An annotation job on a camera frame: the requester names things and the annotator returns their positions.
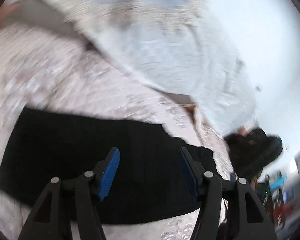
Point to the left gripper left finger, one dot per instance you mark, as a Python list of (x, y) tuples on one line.
[(49, 217)]

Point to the black pants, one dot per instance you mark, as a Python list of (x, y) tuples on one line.
[(148, 185)]

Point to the black backpack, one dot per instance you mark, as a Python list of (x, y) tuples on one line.
[(250, 153)]

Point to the white lace headboard cover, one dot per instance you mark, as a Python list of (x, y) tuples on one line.
[(175, 46)]

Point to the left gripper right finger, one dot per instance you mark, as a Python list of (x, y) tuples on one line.
[(228, 209)]

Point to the pink quilted bedspread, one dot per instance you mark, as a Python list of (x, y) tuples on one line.
[(46, 71)]

